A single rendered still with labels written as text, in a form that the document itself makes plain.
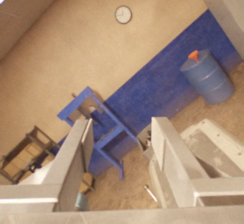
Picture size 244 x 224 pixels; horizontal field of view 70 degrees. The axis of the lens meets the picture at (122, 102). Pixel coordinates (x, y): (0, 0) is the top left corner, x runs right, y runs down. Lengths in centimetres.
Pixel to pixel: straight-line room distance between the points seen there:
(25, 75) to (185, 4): 351
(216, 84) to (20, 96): 393
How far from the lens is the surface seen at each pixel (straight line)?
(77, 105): 343
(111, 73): 374
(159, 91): 392
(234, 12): 378
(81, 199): 58
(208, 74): 338
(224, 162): 88
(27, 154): 445
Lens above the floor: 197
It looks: 14 degrees down
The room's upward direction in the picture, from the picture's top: 44 degrees counter-clockwise
